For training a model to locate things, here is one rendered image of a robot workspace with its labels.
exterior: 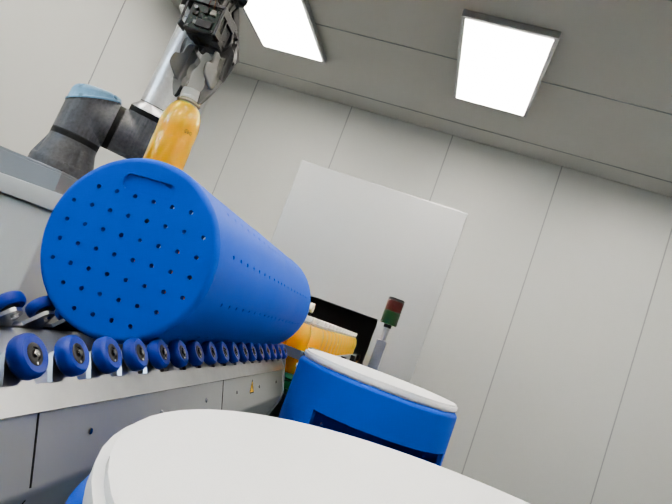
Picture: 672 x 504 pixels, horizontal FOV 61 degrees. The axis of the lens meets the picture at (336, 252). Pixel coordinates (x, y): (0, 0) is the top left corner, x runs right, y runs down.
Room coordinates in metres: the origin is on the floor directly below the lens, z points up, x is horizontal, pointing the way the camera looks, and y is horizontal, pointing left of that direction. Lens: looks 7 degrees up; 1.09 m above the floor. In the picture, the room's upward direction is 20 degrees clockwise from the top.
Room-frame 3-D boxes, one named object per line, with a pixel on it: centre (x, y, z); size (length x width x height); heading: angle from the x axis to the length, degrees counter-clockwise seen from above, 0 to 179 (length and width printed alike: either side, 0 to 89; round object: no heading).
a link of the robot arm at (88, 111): (1.40, 0.69, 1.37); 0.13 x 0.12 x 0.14; 115
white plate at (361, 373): (1.00, -0.15, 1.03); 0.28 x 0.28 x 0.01
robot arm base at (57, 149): (1.40, 0.71, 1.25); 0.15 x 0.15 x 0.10
